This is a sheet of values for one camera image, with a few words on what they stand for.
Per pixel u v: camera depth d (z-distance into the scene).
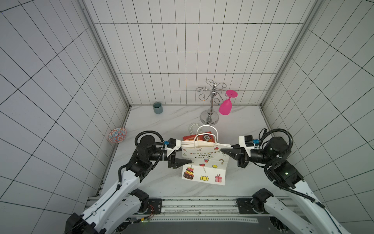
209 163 0.66
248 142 0.47
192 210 0.73
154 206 0.73
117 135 1.00
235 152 0.52
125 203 0.58
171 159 0.58
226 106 0.93
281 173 0.47
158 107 1.10
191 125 1.07
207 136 0.98
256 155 0.52
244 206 0.72
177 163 0.61
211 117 1.10
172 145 0.53
